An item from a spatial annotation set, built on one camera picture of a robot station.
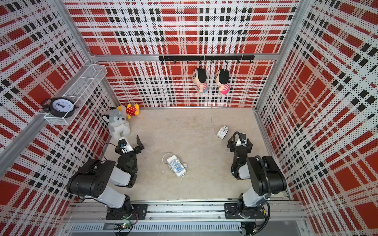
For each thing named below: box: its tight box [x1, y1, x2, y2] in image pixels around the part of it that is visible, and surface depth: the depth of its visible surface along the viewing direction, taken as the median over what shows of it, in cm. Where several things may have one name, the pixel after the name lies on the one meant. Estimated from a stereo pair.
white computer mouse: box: [217, 125, 229, 140], surface depth 98 cm
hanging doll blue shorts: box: [191, 67, 209, 94], surface depth 97 cm
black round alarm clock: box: [41, 97, 76, 118], surface depth 65 cm
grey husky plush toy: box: [101, 105, 131, 140], surface depth 97 cm
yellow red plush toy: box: [126, 103, 140, 120], surface depth 117 cm
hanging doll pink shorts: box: [215, 68, 231, 95], surface depth 96 cm
